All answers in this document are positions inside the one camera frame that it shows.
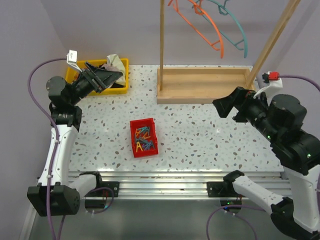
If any orange clothespin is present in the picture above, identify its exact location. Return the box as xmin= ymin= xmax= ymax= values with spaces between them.
xmin=141 ymin=135 xmax=150 ymax=140

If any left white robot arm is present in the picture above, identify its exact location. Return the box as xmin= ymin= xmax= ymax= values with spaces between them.
xmin=27 ymin=62 xmax=123 ymax=217

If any orange plastic hanger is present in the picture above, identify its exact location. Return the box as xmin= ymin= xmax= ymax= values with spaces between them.
xmin=167 ymin=0 xmax=224 ymax=59

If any right wooden rack post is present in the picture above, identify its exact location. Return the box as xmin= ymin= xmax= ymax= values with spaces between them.
xmin=245 ymin=0 xmax=301 ymax=89

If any left wooden rack post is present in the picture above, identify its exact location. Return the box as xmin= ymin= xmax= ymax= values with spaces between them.
xmin=159 ymin=0 xmax=165 ymax=91

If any black underwear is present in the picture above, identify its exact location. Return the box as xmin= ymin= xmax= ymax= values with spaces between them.
xmin=110 ymin=63 xmax=126 ymax=88

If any dark teal clothespin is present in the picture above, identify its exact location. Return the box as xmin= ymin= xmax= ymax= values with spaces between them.
xmin=134 ymin=135 xmax=140 ymax=144

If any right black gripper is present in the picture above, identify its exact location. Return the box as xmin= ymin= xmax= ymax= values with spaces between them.
xmin=212 ymin=85 xmax=281 ymax=142

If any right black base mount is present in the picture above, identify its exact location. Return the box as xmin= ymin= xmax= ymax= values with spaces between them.
xmin=206 ymin=181 xmax=239 ymax=198

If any blue clothespin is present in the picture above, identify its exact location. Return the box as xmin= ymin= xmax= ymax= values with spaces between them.
xmin=143 ymin=141 xmax=155 ymax=151

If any pale green cloth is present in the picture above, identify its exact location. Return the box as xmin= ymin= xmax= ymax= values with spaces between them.
xmin=105 ymin=54 xmax=126 ymax=86

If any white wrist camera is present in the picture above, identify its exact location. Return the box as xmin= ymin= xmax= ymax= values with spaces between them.
xmin=66 ymin=49 xmax=82 ymax=73
xmin=253 ymin=71 xmax=283 ymax=99

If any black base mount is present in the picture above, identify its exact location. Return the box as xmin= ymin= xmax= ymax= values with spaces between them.
xmin=93 ymin=181 xmax=120 ymax=198
xmin=206 ymin=181 xmax=239 ymax=198

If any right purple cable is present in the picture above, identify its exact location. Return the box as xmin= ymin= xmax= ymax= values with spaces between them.
xmin=206 ymin=74 xmax=320 ymax=240

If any wooden rack post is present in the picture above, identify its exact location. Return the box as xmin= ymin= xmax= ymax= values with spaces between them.
xmin=245 ymin=0 xmax=301 ymax=89
xmin=159 ymin=0 xmax=165 ymax=91

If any yellow plastic tray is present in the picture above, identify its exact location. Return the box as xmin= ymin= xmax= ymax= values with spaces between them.
xmin=64 ymin=58 xmax=129 ymax=97

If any aluminium rail frame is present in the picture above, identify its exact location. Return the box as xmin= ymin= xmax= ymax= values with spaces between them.
xmin=67 ymin=170 xmax=293 ymax=201

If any red plastic bin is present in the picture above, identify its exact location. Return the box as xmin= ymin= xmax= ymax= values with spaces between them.
xmin=130 ymin=118 xmax=159 ymax=158

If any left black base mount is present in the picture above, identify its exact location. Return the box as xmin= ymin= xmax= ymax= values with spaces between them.
xmin=93 ymin=181 xmax=120 ymax=198

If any teal plastic hanger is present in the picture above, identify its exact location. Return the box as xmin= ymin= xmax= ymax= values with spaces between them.
xmin=203 ymin=0 xmax=249 ymax=59

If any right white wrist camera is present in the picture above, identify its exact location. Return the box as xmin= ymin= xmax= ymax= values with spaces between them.
xmin=253 ymin=71 xmax=283 ymax=99

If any yellow clothespin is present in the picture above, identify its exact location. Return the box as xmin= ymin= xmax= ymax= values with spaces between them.
xmin=135 ymin=141 xmax=144 ymax=152

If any wooden rack base tray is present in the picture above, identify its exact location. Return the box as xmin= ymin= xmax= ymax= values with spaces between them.
xmin=156 ymin=66 xmax=256 ymax=105

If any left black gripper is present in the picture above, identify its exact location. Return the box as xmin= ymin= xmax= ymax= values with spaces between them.
xmin=68 ymin=61 xmax=122 ymax=106

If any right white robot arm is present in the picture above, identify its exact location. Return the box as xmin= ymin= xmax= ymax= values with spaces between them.
xmin=207 ymin=87 xmax=320 ymax=240

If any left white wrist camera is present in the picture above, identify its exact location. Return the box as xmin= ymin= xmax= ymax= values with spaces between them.
xmin=66 ymin=49 xmax=82 ymax=73

